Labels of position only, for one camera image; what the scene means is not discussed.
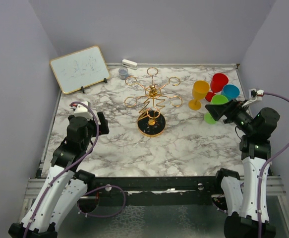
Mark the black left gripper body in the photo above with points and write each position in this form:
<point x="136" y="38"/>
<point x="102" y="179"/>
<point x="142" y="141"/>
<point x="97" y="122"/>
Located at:
<point x="102" y="128"/>

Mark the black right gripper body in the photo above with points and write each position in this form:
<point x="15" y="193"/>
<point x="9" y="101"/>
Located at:
<point x="239" y="115"/>

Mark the green wine glass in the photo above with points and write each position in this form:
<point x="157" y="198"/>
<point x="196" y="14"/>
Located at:
<point x="216" y="100"/>

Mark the blue wine glass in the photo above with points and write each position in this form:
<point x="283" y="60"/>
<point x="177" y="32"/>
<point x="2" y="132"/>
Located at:
<point x="230" y="91"/>

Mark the yellow wine glass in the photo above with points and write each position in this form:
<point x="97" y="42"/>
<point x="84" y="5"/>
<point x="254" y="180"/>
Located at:
<point x="199" y="92"/>

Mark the red wine glass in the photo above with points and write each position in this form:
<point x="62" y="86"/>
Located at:
<point x="219" y="80"/>

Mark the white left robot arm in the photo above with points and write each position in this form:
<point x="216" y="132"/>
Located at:
<point x="64" y="184"/>

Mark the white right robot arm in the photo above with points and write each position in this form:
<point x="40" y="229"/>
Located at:
<point x="246" y="203"/>

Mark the gold-framed whiteboard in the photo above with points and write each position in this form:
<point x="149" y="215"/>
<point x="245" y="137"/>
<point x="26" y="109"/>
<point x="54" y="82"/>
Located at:
<point x="80" y="69"/>

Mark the white stapler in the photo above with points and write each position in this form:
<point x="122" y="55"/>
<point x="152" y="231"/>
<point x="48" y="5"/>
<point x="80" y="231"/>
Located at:
<point x="129" y="64"/>

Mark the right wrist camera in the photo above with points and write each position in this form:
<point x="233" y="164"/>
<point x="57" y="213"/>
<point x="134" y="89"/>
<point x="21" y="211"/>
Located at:
<point x="255" y="96"/>

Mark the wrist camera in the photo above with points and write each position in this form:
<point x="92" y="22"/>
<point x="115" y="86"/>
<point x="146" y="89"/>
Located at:
<point x="255" y="96"/>
<point x="81" y="111"/>

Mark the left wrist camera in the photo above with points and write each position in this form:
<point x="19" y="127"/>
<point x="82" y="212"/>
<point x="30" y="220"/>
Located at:
<point x="81" y="111"/>

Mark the gold wire glass rack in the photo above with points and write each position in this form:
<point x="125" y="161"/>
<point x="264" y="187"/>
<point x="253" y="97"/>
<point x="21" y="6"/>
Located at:
<point x="151" y="122"/>

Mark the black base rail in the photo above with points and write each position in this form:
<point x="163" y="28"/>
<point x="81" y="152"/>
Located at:
<point x="120" y="192"/>

